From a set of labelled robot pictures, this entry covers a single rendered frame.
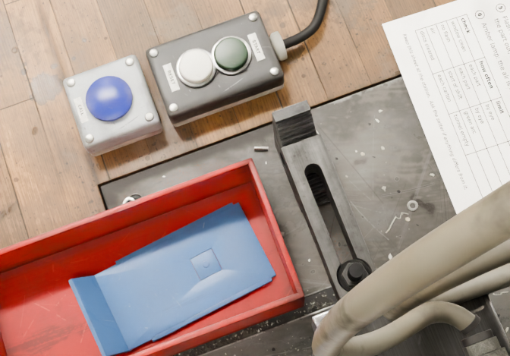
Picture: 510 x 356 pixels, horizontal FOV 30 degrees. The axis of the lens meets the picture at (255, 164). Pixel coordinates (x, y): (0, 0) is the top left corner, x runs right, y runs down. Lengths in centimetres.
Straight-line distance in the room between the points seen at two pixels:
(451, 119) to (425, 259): 64
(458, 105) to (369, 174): 10
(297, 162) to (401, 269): 54
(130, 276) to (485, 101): 34
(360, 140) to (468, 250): 64
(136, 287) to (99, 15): 26
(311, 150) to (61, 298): 25
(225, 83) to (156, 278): 18
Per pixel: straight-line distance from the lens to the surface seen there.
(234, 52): 82
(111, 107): 82
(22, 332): 83
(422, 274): 21
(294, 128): 75
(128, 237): 82
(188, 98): 82
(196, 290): 80
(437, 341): 56
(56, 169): 85
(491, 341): 45
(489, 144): 84
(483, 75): 86
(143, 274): 81
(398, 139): 84
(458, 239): 20
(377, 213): 82
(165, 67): 83
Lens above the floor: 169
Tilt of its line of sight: 74 degrees down
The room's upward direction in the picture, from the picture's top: 10 degrees counter-clockwise
